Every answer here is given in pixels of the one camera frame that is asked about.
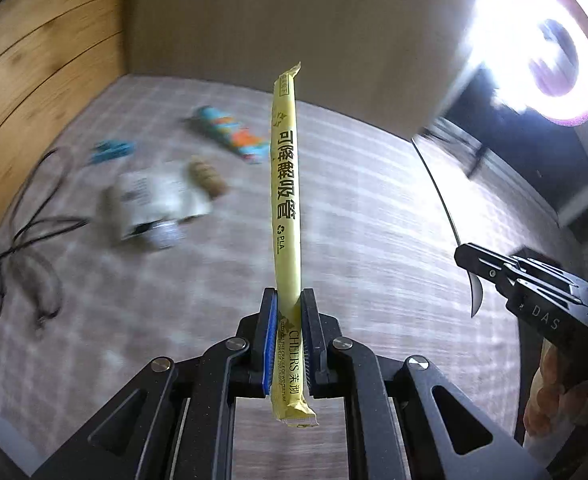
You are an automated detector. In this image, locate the thin black curved band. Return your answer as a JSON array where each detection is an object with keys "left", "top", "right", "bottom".
[{"left": 411, "top": 135, "right": 486, "bottom": 319}]

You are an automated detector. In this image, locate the colourful snack bar packet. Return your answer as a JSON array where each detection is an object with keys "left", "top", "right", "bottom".
[{"left": 188, "top": 105, "right": 271, "bottom": 166}]

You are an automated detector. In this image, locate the plaid cloth desktop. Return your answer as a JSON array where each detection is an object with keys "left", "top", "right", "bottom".
[{"left": 0, "top": 72, "right": 588, "bottom": 480}]

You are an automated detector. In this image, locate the round ring lamp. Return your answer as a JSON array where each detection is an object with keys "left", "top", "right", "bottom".
[{"left": 466, "top": 0, "right": 588, "bottom": 129}]

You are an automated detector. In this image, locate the person's right hand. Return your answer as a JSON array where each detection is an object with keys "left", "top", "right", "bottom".
[{"left": 523, "top": 345, "right": 588, "bottom": 452}]

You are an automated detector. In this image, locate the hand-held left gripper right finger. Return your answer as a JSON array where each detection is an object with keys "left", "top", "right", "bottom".
[{"left": 301, "top": 287, "right": 550, "bottom": 480}]

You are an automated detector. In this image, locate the black cable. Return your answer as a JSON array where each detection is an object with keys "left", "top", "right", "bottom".
[{"left": 0, "top": 146, "right": 92, "bottom": 332}]

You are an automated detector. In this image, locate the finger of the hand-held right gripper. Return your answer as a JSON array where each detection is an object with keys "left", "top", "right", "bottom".
[{"left": 454, "top": 242, "right": 521, "bottom": 302}]

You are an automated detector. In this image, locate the brown cardboard box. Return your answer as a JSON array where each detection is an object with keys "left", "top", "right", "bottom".
[{"left": 122, "top": 0, "right": 477, "bottom": 142}]

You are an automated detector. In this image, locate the brown textured lump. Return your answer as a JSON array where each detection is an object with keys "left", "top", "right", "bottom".
[{"left": 188, "top": 156, "right": 231, "bottom": 199}]

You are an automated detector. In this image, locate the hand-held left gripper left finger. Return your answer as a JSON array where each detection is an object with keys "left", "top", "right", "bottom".
[{"left": 34, "top": 287, "right": 278, "bottom": 480}]

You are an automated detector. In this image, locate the yellow straw packet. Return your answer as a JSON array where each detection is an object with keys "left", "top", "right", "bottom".
[{"left": 266, "top": 61, "right": 319, "bottom": 430}]

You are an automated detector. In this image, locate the small blue clip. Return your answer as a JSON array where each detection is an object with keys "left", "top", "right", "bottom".
[{"left": 90, "top": 139, "right": 135, "bottom": 162}]

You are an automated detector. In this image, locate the white printed packet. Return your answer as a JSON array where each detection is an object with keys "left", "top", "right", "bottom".
[{"left": 100, "top": 161, "right": 213, "bottom": 242}]

